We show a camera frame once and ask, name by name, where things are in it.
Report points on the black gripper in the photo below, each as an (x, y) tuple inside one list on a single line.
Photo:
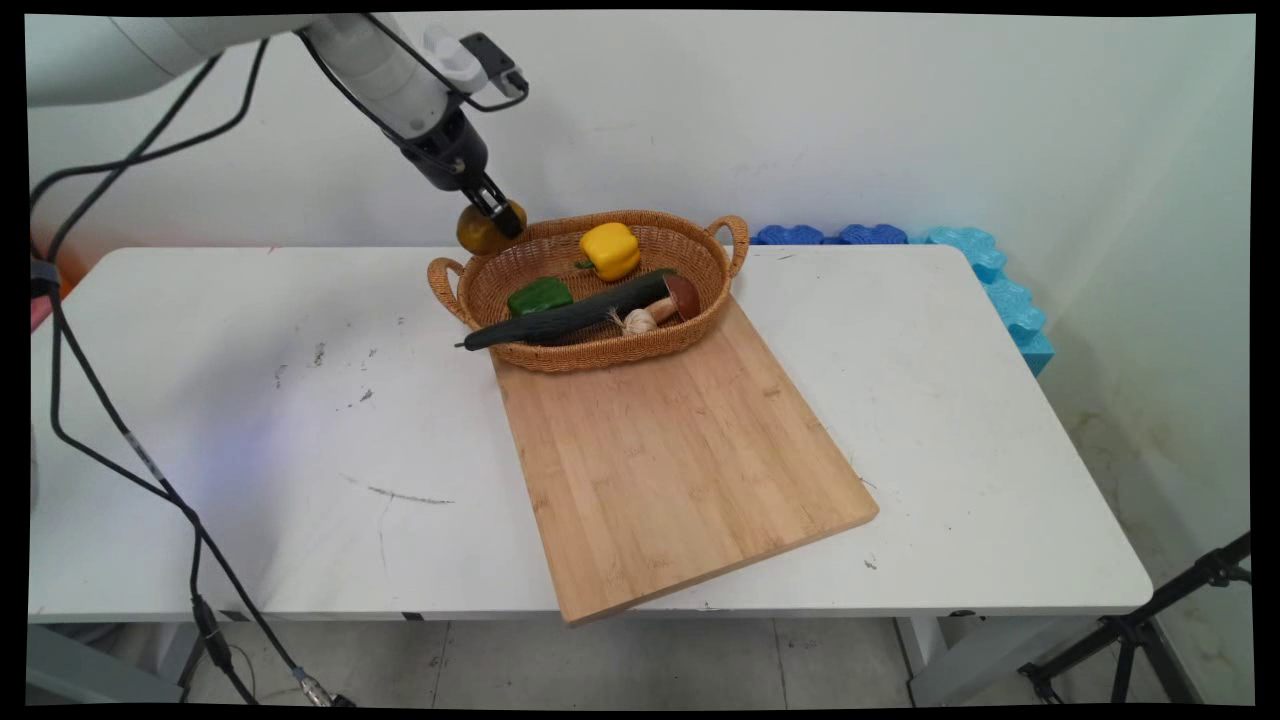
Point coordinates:
[(448, 150)]

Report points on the dark green cucumber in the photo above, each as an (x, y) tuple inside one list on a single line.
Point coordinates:
[(570, 316)]

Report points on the yellow bell pepper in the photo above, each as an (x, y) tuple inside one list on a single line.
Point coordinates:
[(610, 250)]

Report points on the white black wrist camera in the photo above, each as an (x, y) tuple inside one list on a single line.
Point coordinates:
[(470, 58)]

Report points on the green bell pepper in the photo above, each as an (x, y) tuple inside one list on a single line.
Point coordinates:
[(540, 296)]

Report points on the black tripod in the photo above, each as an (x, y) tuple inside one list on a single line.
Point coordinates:
[(1140, 625)]

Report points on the brown yellow potato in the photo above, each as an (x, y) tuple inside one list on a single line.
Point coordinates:
[(478, 232)]

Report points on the grey table leg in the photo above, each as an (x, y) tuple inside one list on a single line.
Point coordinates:
[(960, 660)]

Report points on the dark blue foam mat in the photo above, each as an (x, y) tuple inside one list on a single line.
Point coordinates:
[(830, 235)]

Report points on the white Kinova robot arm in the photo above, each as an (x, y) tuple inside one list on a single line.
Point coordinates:
[(370, 60)]

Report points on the white garlic bulb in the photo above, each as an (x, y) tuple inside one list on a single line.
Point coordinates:
[(638, 322)]

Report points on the brown cap toy mushroom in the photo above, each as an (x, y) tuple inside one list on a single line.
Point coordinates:
[(685, 296)]

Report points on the light blue foam mat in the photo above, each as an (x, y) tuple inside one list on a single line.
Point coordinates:
[(1010, 300)]

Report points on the light wooden cutting board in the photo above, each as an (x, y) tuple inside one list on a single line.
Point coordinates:
[(670, 470)]

